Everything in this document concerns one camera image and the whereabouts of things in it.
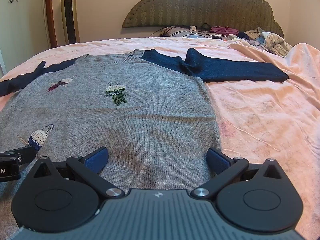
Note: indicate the pink bed sheet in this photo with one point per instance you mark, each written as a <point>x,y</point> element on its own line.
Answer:
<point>262,117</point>

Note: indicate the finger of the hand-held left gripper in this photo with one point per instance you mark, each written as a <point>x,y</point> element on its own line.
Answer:
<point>23,153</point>

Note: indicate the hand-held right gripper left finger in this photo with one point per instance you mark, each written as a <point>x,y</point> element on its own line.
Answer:
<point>96,158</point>

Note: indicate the olive padded headboard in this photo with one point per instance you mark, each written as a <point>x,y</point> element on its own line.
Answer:
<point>200,2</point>

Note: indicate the purple cloth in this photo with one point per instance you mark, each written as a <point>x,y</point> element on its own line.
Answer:
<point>223,30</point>

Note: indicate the patterned pillow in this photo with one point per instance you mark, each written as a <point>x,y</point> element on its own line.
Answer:
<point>180,32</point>

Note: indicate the gold tower fan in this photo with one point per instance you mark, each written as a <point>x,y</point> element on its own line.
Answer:
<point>70,17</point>

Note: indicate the pile of light clothes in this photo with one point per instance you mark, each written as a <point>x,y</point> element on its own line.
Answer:
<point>271,41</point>

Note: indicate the wooden door frame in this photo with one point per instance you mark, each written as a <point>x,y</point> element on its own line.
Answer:
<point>50,17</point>

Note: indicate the grey sweater with navy sleeves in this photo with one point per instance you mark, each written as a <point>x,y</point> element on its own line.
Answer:
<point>137,117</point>

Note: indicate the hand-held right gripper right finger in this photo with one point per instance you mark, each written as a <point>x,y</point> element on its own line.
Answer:
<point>218,161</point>

